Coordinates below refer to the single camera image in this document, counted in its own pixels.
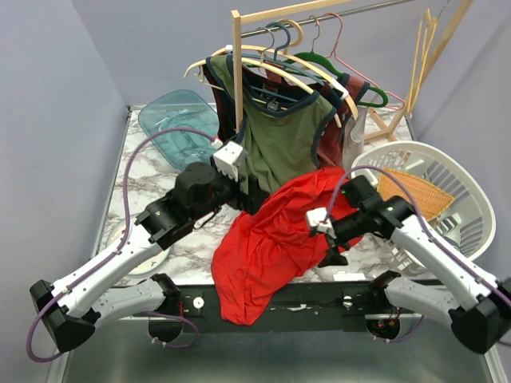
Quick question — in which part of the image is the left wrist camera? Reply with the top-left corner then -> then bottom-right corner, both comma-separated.
212,141 -> 247,181

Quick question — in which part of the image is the white laundry basket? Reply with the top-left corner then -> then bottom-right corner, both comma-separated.
352,140 -> 496,261

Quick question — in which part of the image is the blue plastic tub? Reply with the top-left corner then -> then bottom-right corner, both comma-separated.
138,89 -> 219,171

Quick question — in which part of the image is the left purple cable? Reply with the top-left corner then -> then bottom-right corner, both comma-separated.
26,127 -> 219,363

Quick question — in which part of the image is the cream wooden hanger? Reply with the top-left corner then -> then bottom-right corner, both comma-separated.
182,18 -> 359,128

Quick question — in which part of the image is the pink wire hanger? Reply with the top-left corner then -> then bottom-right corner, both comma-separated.
323,12 -> 405,111

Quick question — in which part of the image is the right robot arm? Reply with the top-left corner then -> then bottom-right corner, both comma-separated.
306,176 -> 510,354

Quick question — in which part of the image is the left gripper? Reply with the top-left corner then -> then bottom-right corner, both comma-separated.
191,154 -> 271,222

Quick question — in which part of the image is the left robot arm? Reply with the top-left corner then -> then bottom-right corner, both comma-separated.
30,162 -> 269,353

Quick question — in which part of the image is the white translucent garment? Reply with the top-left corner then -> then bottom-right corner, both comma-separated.
341,107 -> 368,170

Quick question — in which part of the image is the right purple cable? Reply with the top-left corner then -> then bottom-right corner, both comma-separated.
325,165 -> 511,308

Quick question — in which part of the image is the green velvet hanger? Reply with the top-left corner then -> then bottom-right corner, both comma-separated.
295,52 -> 388,108

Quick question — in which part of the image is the red tank top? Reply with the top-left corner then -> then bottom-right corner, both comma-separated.
211,167 -> 345,326

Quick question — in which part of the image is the green tank top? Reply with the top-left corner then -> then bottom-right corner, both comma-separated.
203,55 -> 336,193

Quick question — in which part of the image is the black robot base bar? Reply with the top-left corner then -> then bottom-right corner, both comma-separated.
149,281 -> 418,342

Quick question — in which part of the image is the purple cable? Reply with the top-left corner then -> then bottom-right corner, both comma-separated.
325,165 -> 511,308
26,127 -> 219,363

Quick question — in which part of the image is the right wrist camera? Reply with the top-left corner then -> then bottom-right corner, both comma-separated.
305,207 -> 335,237

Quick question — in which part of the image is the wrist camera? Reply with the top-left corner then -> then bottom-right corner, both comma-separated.
305,207 -> 335,237
212,141 -> 247,181

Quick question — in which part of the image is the wooden clothes rack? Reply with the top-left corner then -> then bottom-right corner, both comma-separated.
231,1 -> 473,142

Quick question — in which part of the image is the watermelon pattern plate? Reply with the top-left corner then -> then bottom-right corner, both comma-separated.
105,220 -> 172,277

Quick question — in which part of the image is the yellow hanger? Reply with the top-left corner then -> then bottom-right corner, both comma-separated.
405,9 -> 438,116

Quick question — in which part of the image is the blue plastic hanger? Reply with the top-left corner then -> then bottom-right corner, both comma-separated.
241,18 -> 338,89

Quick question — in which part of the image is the dark maroon tank top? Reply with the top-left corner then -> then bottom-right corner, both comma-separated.
202,65 -> 236,141

